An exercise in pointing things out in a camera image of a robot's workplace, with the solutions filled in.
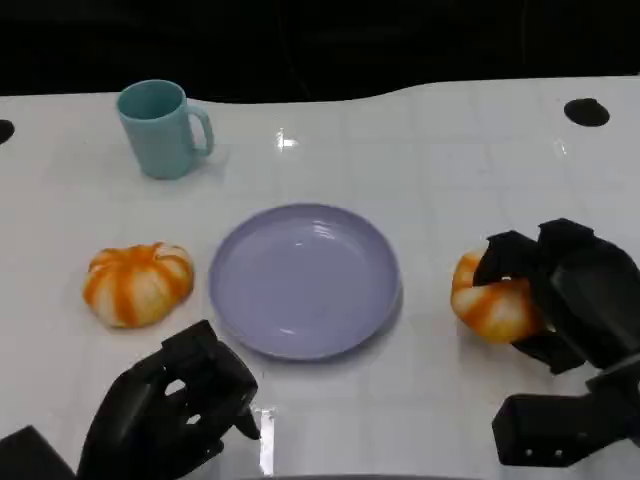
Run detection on orange and white bread roll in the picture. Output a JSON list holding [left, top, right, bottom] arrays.
[[450, 248, 549, 345], [82, 242, 195, 330]]

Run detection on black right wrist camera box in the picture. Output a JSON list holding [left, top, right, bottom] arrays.
[[491, 391, 640, 469]]

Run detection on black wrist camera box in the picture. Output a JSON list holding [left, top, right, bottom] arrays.
[[0, 425, 77, 480], [491, 391, 640, 469]]

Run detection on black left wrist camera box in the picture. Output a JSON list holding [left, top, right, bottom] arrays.
[[0, 425, 77, 480]]

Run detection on pale green mug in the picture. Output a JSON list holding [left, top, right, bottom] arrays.
[[116, 78, 216, 180]]

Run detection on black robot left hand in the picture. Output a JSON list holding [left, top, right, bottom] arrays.
[[75, 319, 263, 480]]

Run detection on lilac plate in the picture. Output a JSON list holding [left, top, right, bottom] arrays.
[[208, 202, 403, 361]]

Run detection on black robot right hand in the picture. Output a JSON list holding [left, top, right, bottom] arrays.
[[471, 217, 640, 376]]

